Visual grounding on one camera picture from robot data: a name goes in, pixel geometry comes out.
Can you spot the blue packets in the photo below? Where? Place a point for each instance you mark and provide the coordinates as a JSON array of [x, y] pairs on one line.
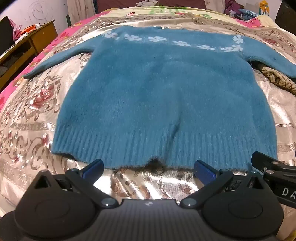
[[246, 14]]

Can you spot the beige striped knit garment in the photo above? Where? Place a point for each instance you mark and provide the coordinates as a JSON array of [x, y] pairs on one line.
[[277, 78]]

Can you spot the black monitor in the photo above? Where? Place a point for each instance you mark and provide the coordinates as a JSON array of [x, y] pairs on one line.
[[5, 34]]

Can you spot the blue knit sweater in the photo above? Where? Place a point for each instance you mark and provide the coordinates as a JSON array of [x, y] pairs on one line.
[[150, 92]]

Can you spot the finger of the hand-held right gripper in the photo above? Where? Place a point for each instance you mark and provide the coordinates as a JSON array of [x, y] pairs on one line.
[[261, 160]]

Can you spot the beige curtain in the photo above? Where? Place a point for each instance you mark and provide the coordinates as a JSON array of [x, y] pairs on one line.
[[215, 4], [81, 11]]

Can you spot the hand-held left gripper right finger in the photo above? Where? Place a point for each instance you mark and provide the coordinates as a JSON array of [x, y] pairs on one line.
[[203, 170]]

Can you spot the yellow toy figure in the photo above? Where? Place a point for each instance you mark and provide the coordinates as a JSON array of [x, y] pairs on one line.
[[264, 8]]

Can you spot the floral satin bedspread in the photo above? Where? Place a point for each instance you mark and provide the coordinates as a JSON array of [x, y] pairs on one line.
[[34, 115]]

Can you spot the purple clothes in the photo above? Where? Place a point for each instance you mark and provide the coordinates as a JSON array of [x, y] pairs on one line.
[[231, 5]]

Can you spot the pink floral blanket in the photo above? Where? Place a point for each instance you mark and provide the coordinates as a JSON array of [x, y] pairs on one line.
[[62, 34]]

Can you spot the grey crumpled cloth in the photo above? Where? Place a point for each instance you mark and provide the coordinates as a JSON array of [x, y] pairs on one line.
[[146, 3]]

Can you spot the black chair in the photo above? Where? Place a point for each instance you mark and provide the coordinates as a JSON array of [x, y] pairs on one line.
[[288, 18]]

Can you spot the white box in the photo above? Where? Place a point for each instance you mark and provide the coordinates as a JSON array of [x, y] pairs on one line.
[[252, 6]]

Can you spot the pink cloth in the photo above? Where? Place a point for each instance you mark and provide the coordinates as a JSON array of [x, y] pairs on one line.
[[18, 30]]

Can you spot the wooden side cabinet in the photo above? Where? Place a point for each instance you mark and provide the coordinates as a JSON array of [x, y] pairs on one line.
[[44, 37]]

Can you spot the orange item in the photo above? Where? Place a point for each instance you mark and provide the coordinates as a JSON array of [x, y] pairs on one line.
[[29, 29]]

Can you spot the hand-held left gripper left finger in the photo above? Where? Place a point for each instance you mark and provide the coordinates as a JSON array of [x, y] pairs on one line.
[[96, 168]]

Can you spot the maroon headboard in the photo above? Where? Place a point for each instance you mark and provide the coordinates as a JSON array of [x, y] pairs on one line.
[[115, 2]]

